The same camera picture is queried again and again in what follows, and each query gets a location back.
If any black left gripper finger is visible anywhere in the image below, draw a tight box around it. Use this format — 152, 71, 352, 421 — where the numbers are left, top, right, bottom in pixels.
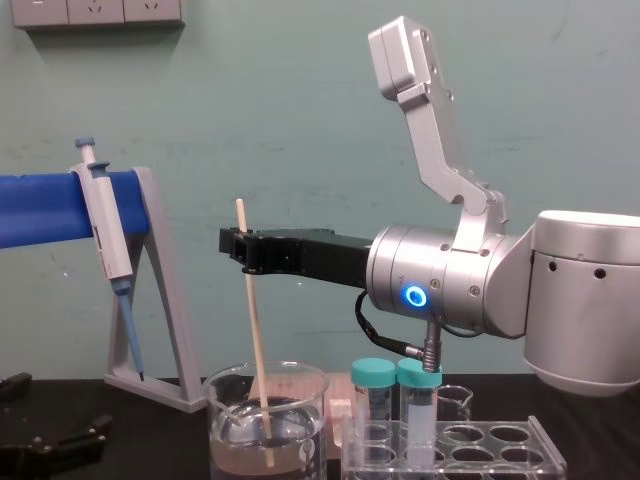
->
0, 371, 34, 402
0, 413, 114, 470

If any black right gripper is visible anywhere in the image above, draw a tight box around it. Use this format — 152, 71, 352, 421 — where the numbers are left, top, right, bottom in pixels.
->
218, 226, 375, 291

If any pale wooden stick thermometer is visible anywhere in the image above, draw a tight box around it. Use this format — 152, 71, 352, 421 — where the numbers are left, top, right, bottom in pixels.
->
235, 198, 277, 469

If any teal capped empty clear tube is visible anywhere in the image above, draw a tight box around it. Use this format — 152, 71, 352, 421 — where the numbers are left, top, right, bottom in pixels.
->
350, 358, 397, 469

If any large glass beaker with liquid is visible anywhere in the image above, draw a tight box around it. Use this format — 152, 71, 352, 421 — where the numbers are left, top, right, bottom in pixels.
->
202, 361, 332, 480

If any teal capped tube white content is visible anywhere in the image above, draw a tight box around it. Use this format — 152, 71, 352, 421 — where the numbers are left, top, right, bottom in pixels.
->
396, 358, 444, 467

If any small empty glass beaker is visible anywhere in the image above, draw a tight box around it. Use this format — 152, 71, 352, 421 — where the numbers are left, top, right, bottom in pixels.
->
436, 384, 475, 422

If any clear acrylic test tube rack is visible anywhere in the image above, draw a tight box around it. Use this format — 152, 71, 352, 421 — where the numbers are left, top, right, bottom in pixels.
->
339, 413, 569, 480

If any white and blue pipette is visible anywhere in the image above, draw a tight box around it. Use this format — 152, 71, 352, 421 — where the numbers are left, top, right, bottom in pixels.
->
74, 136, 147, 383

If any grey and blue pipette stand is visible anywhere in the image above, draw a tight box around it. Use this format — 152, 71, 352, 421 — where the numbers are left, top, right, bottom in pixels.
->
0, 166, 209, 414

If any thin dark gripper cable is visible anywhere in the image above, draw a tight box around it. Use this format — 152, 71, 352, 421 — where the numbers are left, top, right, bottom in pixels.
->
354, 288, 482, 374

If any white wall socket strip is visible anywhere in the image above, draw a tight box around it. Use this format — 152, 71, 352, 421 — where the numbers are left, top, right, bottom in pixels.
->
9, 0, 187, 32

